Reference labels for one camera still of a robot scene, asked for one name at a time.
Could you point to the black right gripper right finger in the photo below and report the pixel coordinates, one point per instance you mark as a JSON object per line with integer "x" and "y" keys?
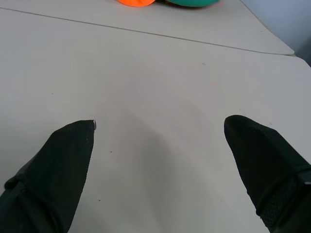
{"x": 264, "y": 165}

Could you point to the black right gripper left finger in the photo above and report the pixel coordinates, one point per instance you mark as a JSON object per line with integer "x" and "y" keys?
{"x": 53, "y": 174}

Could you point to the green round object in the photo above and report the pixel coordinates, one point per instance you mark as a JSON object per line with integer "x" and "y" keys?
{"x": 192, "y": 2}

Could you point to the orange round object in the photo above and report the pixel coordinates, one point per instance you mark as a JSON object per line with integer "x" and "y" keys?
{"x": 136, "y": 2}

